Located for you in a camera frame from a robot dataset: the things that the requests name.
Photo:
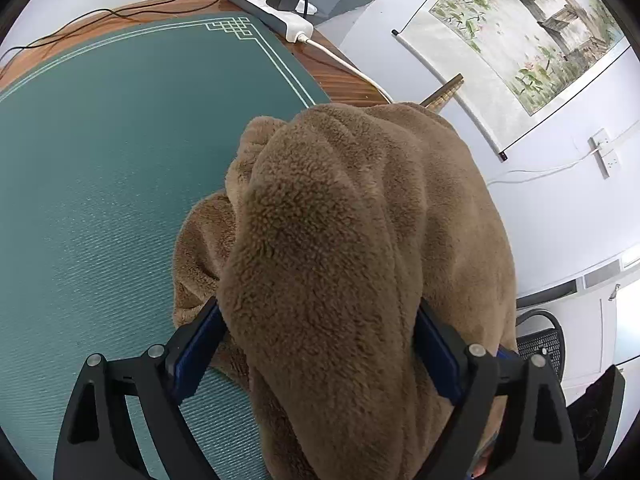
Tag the wall scroll painting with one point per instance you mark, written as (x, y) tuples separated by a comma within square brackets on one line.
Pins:
[(525, 25)]

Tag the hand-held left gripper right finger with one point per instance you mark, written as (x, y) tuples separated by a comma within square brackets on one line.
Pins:
[(440, 360)]

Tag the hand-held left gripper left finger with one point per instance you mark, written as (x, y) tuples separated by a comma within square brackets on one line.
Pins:
[(192, 360)]

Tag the black mesh chair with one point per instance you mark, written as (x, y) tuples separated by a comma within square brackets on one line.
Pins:
[(542, 342)]

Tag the brown fleece towel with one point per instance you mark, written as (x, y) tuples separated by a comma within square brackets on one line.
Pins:
[(350, 240)]

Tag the white power strip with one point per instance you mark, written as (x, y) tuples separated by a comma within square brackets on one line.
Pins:
[(270, 10)]

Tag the green table mat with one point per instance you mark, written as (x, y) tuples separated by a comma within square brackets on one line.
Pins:
[(110, 185)]

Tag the wooden stick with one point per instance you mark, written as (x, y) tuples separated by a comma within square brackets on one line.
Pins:
[(442, 92)]

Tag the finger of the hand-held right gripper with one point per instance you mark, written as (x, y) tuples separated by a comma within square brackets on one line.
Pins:
[(509, 353)]

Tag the white wall outlet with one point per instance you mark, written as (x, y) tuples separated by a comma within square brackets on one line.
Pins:
[(605, 152)]

